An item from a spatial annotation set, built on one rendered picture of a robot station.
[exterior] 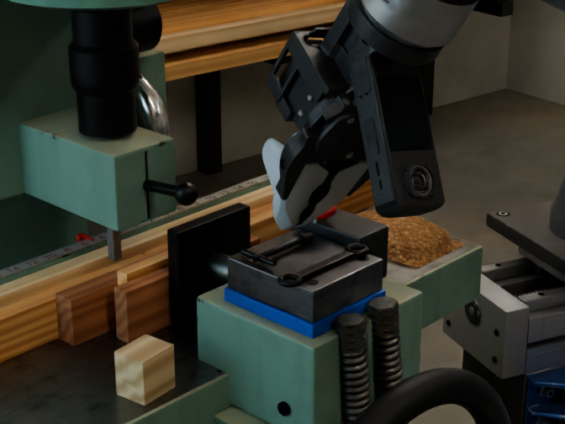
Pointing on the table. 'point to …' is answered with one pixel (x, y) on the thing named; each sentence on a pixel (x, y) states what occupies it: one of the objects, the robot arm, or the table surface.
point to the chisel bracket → (97, 170)
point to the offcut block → (145, 369)
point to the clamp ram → (203, 256)
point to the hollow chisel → (113, 244)
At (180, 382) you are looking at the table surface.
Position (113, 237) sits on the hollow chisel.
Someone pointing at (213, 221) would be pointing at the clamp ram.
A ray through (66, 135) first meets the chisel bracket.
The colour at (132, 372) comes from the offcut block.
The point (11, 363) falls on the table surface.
